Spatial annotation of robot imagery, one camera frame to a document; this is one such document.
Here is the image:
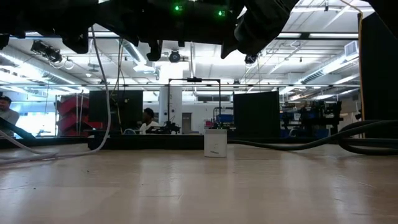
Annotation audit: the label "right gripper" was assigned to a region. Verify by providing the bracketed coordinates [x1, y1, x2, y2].
[93, 0, 243, 62]

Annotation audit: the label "small background robot arms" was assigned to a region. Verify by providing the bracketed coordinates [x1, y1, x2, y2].
[146, 121, 182, 135]

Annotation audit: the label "black power strip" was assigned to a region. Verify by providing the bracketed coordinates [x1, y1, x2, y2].
[87, 134, 206, 151]

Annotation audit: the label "black background rig frame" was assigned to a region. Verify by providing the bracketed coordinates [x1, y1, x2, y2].
[167, 77, 222, 134]

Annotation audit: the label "white USB wall charger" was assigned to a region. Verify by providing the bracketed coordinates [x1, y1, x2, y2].
[203, 129, 228, 158]

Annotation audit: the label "black overhead camera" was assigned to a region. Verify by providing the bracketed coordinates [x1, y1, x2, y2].
[169, 49, 182, 64]

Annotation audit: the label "white USB cable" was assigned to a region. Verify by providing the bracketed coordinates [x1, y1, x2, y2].
[0, 26, 112, 166]

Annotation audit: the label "red storage bins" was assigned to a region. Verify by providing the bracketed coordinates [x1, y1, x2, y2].
[55, 93, 105, 138]

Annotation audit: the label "grey door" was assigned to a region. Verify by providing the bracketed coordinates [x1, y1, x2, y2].
[182, 112, 192, 134]

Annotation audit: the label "black curtain with yellow edge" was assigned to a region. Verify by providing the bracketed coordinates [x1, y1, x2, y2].
[357, 0, 398, 139]

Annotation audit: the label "black monitor panel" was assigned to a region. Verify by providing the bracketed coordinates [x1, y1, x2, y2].
[88, 90, 144, 133]

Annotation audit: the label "black power strip cord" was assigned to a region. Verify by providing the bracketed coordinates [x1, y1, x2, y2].
[226, 119, 398, 156]

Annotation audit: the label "white ceiling air vent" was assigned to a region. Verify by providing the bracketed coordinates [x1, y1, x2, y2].
[344, 40, 359, 62]

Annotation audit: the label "black room divider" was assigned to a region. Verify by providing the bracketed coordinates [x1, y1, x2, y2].
[233, 91, 280, 139]

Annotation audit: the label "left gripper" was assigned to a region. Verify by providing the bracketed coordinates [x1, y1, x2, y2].
[40, 0, 99, 55]

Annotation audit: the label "white building column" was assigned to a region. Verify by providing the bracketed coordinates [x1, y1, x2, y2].
[158, 86, 183, 133]

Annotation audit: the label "person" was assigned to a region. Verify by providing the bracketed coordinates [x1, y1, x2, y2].
[0, 95, 20, 138]
[139, 107, 160, 135]

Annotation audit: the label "background robot workstation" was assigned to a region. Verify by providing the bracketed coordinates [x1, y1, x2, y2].
[279, 100, 345, 138]

